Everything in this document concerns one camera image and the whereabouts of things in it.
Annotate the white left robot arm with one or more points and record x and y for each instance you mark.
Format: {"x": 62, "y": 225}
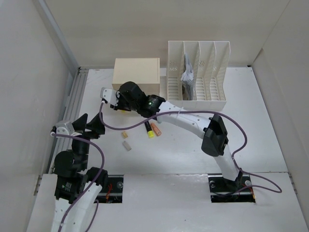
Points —
{"x": 77, "y": 187}

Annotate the small tan eraser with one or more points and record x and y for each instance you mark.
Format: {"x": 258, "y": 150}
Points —
{"x": 124, "y": 134}

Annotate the orange highlighter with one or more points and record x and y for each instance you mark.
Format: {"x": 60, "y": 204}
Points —
{"x": 155, "y": 129}

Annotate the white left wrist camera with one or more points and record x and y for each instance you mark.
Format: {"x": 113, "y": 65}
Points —
{"x": 64, "y": 127}

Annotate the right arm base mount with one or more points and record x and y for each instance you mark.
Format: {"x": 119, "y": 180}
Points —
{"x": 226, "y": 191}

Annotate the grey eraser block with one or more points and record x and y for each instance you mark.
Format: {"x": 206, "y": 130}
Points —
{"x": 126, "y": 145}

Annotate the grey setup guide booklet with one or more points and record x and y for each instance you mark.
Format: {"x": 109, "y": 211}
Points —
{"x": 187, "y": 79}

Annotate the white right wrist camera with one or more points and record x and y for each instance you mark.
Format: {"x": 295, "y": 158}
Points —
{"x": 110, "y": 96}

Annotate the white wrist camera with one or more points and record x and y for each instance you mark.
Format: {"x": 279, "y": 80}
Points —
{"x": 64, "y": 127}
{"x": 110, "y": 96}

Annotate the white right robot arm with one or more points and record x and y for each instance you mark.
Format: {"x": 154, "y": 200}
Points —
{"x": 212, "y": 130}

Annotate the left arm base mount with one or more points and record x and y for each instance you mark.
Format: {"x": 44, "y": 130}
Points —
{"x": 111, "y": 191}

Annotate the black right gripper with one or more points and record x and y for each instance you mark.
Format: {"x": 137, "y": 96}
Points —
{"x": 119, "y": 107}

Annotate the beige wooden drawer cabinet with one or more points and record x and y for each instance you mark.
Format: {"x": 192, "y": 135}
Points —
{"x": 145, "y": 72}

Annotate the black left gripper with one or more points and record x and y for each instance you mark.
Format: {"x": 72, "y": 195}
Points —
{"x": 95, "y": 125}

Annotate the black yellow highlighter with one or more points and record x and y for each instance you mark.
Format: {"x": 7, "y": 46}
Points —
{"x": 149, "y": 129}

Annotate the white plastic file organizer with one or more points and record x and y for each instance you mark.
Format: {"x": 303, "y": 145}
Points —
{"x": 209, "y": 60}

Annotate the aluminium frame rail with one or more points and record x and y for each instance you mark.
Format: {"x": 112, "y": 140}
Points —
{"x": 70, "y": 111}

